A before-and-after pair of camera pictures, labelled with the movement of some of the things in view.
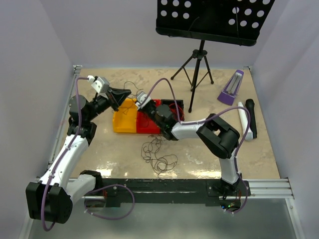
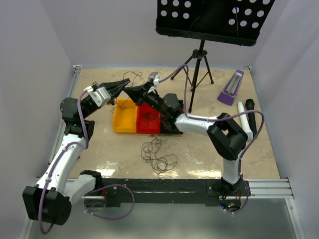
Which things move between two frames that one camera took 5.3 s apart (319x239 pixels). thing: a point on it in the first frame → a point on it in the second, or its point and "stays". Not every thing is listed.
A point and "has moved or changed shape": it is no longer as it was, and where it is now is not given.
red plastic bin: [145, 123] stays
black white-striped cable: [136, 95] has moved or changed shape
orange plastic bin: [124, 120] stays
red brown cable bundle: [149, 152] stays
